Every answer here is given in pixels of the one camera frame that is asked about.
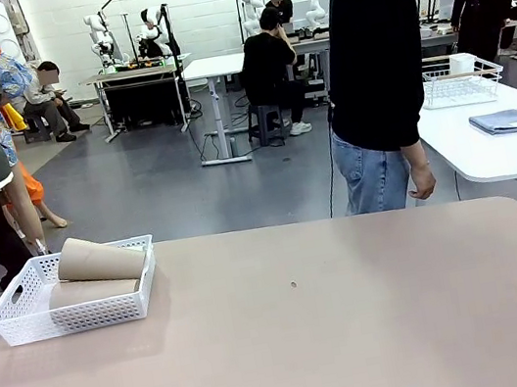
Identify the desk with black panel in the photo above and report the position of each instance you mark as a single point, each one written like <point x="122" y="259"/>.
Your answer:
<point x="143" y="98"/>

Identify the white perforated plastic basket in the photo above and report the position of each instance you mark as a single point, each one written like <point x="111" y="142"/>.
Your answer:
<point x="76" y="318"/>

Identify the person's right forearm black sleeve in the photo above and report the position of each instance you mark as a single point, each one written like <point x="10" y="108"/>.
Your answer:
<point x="412" y="148"/>

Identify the person's right hand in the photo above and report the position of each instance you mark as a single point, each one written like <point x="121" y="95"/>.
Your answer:
<point x="423" y="183"/>

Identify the person in black sweater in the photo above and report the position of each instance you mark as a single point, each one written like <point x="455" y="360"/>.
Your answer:
<point x="371" y="35"/>

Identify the person with dark top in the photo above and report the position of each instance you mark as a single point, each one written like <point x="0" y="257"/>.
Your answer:
<point x="281" y="1"/>

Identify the white side table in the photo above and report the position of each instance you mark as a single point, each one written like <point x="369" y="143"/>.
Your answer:
<point x="495" y="154"/>

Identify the seated person in grey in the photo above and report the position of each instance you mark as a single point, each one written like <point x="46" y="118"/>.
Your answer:
<point x="45" y="105"/>

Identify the seated person in black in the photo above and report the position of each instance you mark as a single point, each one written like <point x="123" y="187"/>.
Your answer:
<point x="266" y="63"/>

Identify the grey desk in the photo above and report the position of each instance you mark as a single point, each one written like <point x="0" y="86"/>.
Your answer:
<point x="435" y="32"/>

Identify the blue patterned garment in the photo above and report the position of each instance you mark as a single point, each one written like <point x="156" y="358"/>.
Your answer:
<point x="13" y="80"/>

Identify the brown paper cup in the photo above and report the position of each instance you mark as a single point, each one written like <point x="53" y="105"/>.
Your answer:
<point x="101" y="262"/>
<point x="96" y="291"/>

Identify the dark plastic stool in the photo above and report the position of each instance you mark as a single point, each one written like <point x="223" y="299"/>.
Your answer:
<point x="267" y="125"/>

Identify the blue grey cloth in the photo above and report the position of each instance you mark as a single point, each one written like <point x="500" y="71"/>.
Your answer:
<point x="504" y="121"/>

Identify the white standing desk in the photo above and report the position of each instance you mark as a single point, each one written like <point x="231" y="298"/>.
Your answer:
<point x="212" y="67"/>

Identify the white cup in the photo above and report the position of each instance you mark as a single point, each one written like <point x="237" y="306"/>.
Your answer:
<point x="462" y="64"/>

